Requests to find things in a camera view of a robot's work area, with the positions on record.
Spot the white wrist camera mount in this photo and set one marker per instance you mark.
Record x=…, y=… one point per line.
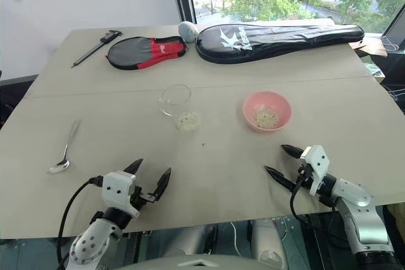
x=117, y=187
x=318, y=162

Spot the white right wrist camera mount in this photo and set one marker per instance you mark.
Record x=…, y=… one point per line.
x=318, y=162

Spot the grey rounded robot leg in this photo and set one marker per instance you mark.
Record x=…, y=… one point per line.
x=269, y=241
x=185, y=238

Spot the black badminton racket bag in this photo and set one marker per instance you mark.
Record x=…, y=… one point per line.
x=269, y=42

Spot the pink plastic bowl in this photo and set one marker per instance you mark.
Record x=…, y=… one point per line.
x=269, y=100

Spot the black and red paddle case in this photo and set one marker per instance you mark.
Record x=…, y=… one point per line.
x=133, y=53

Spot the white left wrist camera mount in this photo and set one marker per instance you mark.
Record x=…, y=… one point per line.
x=117, y=187

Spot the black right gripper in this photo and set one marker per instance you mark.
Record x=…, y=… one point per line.
x=306, y=176

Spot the grey round ball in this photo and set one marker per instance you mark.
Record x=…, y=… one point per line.
x=188, y=31

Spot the clear glass cup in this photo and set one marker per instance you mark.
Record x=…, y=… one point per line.
x=186, y=105

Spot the brown cardboard piece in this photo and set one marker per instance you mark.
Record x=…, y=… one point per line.
x=370, y=47

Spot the silver metal spoon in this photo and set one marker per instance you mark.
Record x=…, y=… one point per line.
x=62, y=164

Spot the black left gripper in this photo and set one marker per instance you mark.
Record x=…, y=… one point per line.
x=142, y=198

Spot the black vernier caliper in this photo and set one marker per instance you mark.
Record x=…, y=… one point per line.
x=106, y=38

